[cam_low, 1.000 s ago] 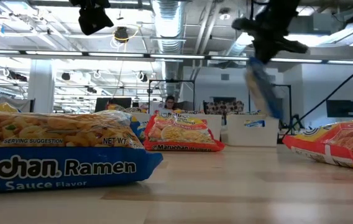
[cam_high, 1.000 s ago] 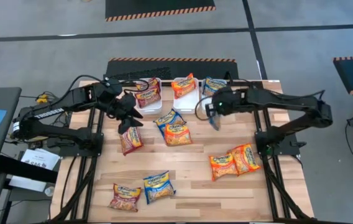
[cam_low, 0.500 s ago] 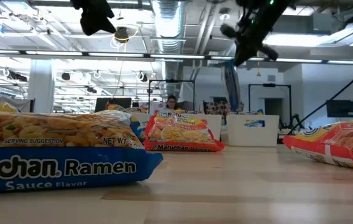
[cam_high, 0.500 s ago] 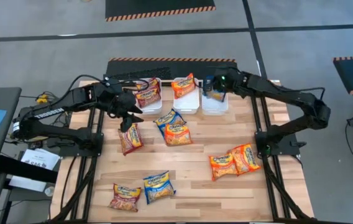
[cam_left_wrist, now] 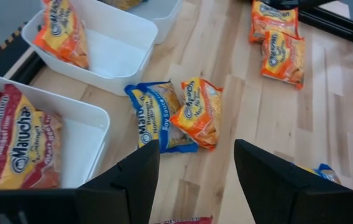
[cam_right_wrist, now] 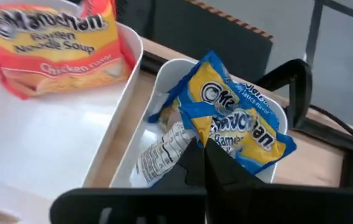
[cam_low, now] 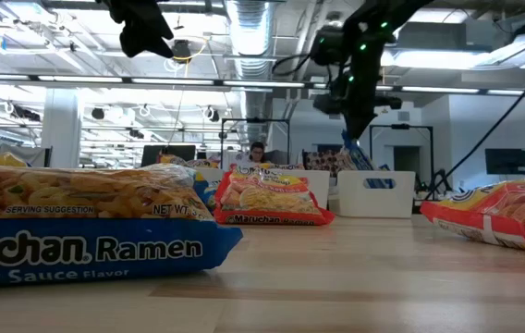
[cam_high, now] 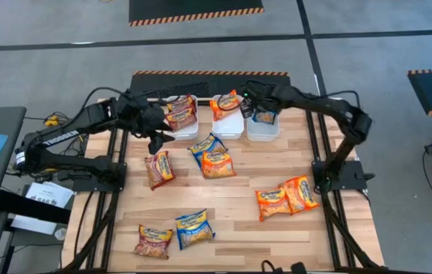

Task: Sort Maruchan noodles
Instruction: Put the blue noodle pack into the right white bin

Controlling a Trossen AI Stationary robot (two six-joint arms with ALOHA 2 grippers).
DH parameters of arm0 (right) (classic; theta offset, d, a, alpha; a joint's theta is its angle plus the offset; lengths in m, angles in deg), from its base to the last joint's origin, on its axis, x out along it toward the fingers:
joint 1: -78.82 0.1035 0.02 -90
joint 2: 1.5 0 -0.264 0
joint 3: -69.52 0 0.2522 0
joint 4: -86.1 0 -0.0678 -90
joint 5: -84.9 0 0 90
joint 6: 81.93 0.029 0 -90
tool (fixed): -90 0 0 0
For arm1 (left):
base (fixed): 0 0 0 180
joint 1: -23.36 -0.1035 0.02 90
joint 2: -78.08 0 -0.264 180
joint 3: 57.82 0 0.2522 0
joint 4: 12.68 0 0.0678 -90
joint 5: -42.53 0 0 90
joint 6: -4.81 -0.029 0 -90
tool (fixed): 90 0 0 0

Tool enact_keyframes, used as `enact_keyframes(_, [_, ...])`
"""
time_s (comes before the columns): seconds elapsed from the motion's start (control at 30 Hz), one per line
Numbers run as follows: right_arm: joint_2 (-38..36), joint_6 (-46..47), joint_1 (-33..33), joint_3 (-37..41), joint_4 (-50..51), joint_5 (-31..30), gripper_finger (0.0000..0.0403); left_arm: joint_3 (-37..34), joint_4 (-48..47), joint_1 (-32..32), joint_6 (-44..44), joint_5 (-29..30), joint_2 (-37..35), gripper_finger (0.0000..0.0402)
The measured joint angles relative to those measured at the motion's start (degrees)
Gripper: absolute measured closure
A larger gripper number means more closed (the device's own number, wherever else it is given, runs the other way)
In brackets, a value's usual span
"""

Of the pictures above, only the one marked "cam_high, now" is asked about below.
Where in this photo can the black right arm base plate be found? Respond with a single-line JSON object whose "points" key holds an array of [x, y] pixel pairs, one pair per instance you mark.
{"points": [[354, 179]]}

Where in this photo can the black table frame rails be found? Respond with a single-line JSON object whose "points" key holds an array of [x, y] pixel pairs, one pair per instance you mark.
{"points": [[124, 146], [309, 133]]}

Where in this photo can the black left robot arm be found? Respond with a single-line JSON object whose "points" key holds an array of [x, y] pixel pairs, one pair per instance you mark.
{"points": [[67, 137]]}

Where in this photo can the blue soy sauce ramen pack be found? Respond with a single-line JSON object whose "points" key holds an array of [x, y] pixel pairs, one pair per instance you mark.
{"points": [[265, 118], [205, 144], [195, 229]]}

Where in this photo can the black clamp device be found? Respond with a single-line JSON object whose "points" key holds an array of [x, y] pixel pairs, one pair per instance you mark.
{"points": [[299, 268]]}

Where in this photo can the white plastic bin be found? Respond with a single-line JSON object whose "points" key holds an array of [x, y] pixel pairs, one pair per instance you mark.
{"points": [[185, 135], [262, 133], [228, 129]]}

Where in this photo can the clear plastic cup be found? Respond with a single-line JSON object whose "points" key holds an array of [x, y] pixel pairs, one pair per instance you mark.
{"points": [[60, 234]]}

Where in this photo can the white paper sheet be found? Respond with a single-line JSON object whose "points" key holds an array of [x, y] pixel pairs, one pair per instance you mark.
{"points": [[48, 192], [29, 224]]}

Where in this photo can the orange chicken ramen pack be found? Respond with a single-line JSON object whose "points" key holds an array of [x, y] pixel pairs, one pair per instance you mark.
{"points": [[218, 165], [301, 194], [225, 106], [271, 205]]}

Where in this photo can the red beef ramen pack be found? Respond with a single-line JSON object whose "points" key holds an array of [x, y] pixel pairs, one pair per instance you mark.
{"points": [[153, 242], [181, 102], [181, 118], [159, 170]]}

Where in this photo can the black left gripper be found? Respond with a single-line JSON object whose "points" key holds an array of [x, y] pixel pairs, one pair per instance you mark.
{"points": [[151, 120]]}

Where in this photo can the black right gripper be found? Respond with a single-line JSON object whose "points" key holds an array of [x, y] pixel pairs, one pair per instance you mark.
{"points": [[263, 95]]}

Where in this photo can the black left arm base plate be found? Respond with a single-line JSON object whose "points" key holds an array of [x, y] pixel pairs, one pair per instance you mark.
{"points": [[83, 185]]}

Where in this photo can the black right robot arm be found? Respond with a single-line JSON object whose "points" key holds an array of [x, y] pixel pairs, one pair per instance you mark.
{"points": [[315, 100]]}

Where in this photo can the black desk beam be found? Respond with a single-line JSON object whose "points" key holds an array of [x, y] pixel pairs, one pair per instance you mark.
{"points": [[29, 207]]}

